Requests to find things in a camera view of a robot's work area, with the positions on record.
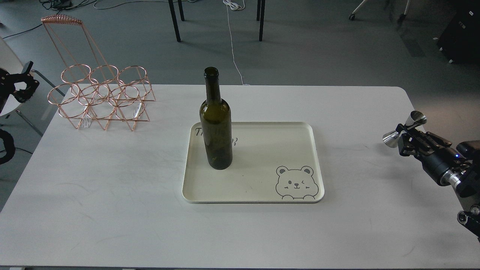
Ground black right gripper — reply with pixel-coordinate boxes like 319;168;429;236
398;128;467;187

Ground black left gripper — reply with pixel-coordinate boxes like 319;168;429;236
0;61;40;115

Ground silver steel jigger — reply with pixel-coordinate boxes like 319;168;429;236
382;111;427;148

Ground dark green wine bottle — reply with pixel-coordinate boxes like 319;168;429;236
199;67;233;170

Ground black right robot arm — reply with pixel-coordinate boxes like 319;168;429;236
396;124;480;198

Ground black equipment box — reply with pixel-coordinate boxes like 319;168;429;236
437;0;480;64

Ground cream bear serving tray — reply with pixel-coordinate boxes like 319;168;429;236
182;122;325;203

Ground black table leg left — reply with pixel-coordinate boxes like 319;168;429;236
167;0;185;43

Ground black table leg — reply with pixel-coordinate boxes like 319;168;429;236
167;0;185;43
256;0;266;42

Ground black table leg right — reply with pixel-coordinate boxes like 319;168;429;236
256;0;266;42

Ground black corrugated left cable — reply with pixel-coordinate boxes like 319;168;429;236
0;129;16;165

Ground copper wire bottle rack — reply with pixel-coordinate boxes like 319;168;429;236
41;14;156;131

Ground black floor cables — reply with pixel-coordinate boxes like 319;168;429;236
39;0;98;11

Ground white floor cable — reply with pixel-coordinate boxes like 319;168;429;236
223;0;250;86

